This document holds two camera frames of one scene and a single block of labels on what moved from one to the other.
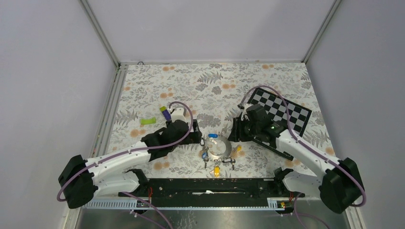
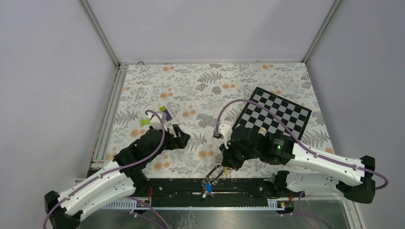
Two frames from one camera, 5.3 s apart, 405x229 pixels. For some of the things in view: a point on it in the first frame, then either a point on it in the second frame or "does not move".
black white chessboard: x=299 y=115 does not move
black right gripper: x=236 y=134 to x=228 y=160
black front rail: x=211 y=187 does not move
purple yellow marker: x=166 y=115 does not move
